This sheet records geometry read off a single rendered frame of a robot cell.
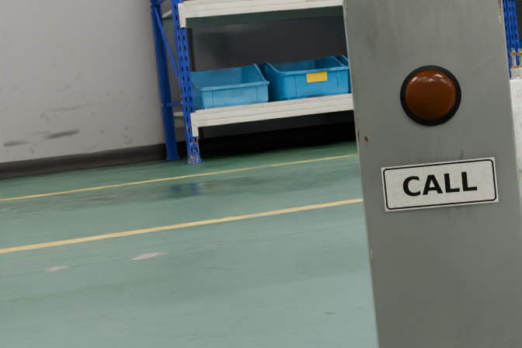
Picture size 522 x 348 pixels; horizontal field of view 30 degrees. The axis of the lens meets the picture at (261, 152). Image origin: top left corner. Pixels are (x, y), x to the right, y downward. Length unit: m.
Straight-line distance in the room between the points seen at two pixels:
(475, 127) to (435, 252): 0.06
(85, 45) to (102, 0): 0.27
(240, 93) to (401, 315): 4.46
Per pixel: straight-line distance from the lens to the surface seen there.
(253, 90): 4.91
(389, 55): 0.44
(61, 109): 5.44
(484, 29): 0.44
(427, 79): 0.44
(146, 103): 5.50
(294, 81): 4.95
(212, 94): 4.85
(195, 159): 4.79
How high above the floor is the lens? 0.27
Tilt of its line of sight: 3 degrees down
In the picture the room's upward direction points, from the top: 6 degrees counter-clockwise
